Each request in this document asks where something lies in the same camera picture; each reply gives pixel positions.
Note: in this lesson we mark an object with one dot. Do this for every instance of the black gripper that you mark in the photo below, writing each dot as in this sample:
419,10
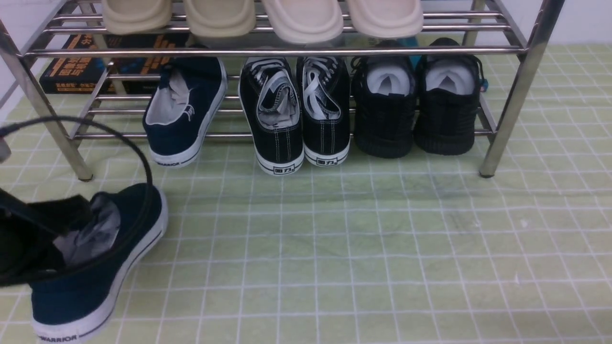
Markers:
28,232

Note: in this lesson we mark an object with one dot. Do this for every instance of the navy slip-on shoe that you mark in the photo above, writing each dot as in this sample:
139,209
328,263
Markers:
188,96
73,309

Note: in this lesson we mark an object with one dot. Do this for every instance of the stainless steel shoe rack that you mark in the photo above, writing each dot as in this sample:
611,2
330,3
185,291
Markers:
75,29

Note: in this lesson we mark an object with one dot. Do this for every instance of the black book orange text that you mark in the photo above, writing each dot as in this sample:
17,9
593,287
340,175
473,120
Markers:
79,75

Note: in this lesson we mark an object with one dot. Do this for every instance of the beige slipper far left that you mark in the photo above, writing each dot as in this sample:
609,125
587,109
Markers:
122,17

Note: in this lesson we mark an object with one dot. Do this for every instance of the beige slipper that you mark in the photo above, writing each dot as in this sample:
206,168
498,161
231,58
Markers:
122,17
220,18

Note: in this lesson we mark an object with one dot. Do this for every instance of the black canvas sneaker left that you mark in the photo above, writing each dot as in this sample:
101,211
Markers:
271,105

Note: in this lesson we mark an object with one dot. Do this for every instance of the black canvas sneaker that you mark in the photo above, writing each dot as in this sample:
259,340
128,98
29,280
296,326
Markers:
323,84
271,105

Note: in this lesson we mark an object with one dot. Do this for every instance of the black canvas sneaker right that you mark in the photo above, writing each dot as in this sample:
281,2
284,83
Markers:
323,84

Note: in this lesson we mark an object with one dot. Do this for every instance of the cream slipper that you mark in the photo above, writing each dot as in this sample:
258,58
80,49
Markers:
305,21
389,19

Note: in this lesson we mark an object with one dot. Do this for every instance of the black knit sneaker left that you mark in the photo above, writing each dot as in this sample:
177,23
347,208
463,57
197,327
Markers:
384,91

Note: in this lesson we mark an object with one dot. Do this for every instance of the black knit sneaker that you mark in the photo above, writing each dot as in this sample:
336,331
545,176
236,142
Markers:
384,91
449,87

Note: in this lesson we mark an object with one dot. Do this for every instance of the green checkered table cloth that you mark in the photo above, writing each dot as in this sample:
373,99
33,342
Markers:
417,250

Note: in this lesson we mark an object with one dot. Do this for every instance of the cream slipper far right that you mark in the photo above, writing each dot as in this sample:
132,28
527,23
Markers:
389,19

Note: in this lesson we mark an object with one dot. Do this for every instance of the black knit sneaker right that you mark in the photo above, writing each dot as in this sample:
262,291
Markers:
449,87

